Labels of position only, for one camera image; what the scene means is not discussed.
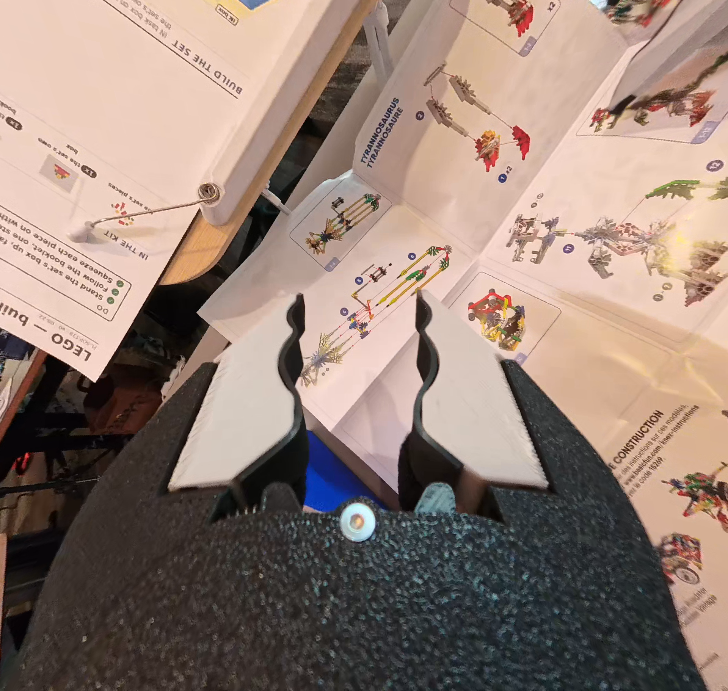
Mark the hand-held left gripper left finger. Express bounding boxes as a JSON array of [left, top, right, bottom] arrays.
[[168, 293, 312, 493]]

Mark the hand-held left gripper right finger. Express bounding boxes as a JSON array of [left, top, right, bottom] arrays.
[[398, 290, 551, 490]]

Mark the blue plastic bin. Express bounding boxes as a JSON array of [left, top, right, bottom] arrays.
[[304, 429, 399, 512]]

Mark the building instruction sheet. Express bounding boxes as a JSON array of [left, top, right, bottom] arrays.
[[196, 0, 728, 686]]

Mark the white task instruction board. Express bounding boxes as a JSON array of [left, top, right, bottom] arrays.
[[0, 0, 402, 382]]

